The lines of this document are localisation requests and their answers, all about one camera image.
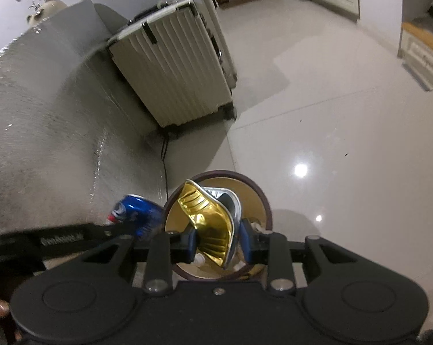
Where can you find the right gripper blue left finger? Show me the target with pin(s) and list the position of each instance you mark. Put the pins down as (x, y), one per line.
(188, 244)

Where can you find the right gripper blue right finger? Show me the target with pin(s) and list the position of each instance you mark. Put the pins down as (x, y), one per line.
(249, 242)

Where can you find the gold foil wrapper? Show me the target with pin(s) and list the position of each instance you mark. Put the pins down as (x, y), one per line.
(215, 213)

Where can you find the crushed blue pepsi can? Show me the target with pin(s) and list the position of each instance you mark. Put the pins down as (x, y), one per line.
(147, 216)

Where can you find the white ribbed suitcase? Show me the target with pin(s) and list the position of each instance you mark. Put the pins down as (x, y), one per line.
(172, 61)

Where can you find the white low drawer cabinet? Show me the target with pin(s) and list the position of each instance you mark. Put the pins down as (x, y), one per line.
(416, 48)

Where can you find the white cat-shaped ceramic ornament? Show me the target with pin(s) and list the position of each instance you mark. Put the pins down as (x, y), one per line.
(42, 11)

